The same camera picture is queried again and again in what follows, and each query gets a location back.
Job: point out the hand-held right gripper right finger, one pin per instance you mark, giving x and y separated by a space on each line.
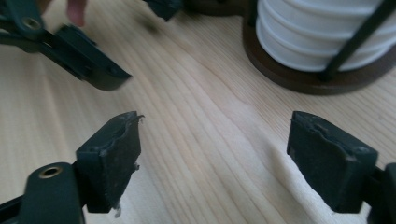
330 161

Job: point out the dark wooden double cup holder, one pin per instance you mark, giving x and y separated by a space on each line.
280 77

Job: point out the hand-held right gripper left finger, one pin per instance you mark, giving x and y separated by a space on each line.
109 161

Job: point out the stack of white paper cups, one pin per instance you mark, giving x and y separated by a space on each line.
295 31

